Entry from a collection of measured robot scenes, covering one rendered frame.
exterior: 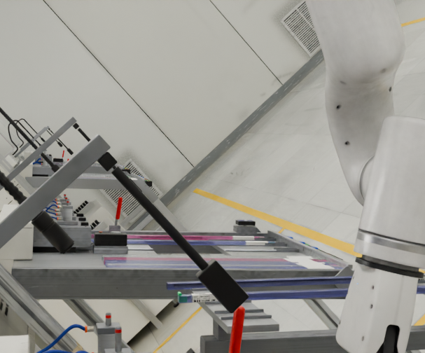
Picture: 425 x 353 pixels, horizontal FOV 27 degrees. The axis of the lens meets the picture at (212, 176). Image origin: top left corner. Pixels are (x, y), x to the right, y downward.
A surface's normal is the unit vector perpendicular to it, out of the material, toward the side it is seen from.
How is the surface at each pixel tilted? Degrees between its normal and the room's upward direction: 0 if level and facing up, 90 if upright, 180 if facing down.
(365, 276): 31
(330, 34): 69
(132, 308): 90
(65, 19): 90
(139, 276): 90
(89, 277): 90
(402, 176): 64
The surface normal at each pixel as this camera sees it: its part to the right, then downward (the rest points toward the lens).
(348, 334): -0.96, -0.24
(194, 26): 0.21, 0.06
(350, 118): 0.10, 0.64
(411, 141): -0.33, -0.07
